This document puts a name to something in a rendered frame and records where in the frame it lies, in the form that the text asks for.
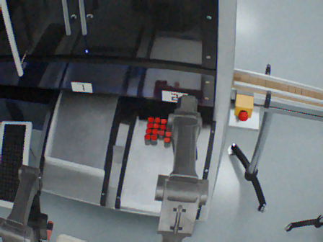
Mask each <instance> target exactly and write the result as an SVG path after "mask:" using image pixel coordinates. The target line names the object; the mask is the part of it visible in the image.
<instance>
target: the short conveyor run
mask: <svg viewBox="0 0 323 242"><path fill-rule="evenodd" d="M270 68H271V65H270V64H267V68H266V69H265V74H261V73H256V72H251V71H246V70H242V69H238V68H234V74H233V83H232V88H233V89H237V90H242V91H250V92H252V93H254V97H253V98H254V99H253V104H254V105H259V106H260V111H263V112H272V113H276V114H281V115H288V116H292V117H299V118H303V119H310V120H316V121H320V122H323V89H319V88H317V87H314V86H307V85H306V84H300V83H296V82H294V81H288V80H285V79H280V78H276V77H274V76H270V72H271V70H270Z"/></svg>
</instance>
